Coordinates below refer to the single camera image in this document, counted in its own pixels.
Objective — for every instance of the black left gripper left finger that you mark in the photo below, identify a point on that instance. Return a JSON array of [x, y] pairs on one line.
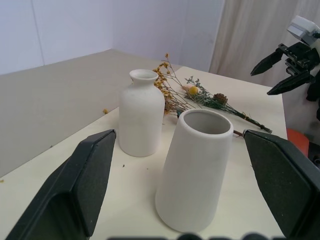
[[75, 190]]

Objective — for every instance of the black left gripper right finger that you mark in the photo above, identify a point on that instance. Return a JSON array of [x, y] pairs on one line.
[[287, 180]]

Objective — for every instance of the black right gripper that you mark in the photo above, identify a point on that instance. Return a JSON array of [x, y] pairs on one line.
[[303, 56]]

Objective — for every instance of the white conical ceramic vase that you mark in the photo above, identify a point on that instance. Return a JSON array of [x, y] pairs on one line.
[[192, 170]]

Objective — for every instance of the white bottle-shaped ceramic vase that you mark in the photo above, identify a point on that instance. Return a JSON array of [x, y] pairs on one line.
[[140, 112]]

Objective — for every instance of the orange object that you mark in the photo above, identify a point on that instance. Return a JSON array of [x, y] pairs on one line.
[[297, 142]]

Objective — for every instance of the green sprig with pinecone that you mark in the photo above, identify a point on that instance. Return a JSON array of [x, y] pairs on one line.
[[212, 101]]

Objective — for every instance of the small yellowish-brown food crumb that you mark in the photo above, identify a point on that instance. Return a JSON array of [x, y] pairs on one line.
[[105, 111]]

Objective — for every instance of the yellow dried flower bunch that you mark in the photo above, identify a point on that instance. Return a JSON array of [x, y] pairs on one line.
[[167, 86]]

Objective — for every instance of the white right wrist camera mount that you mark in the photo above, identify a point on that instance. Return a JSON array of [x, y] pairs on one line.
[[303, 30]]

